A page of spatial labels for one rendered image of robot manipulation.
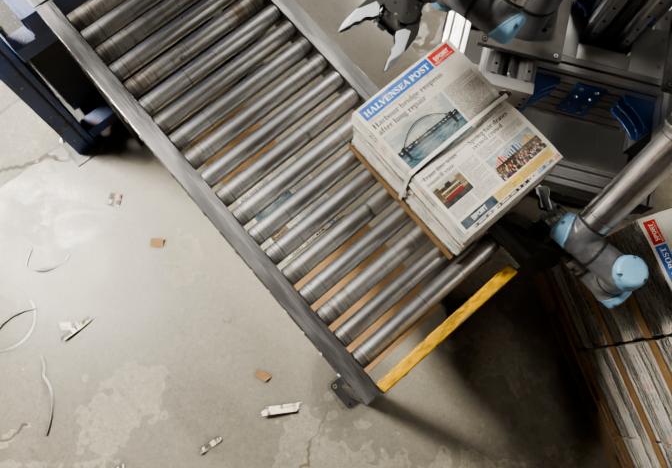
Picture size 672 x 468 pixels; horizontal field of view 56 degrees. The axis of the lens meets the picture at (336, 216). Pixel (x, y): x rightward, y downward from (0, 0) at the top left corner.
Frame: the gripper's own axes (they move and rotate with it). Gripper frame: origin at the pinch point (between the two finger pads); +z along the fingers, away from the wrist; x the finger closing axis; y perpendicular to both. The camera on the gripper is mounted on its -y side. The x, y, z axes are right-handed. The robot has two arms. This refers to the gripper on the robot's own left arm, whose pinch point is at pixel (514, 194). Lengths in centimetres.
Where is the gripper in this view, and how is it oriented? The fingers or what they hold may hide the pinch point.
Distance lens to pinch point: 166.4
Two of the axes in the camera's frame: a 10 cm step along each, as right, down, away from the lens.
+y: 0.2, -2.6, -9.7
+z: -6.5, -7.4, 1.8
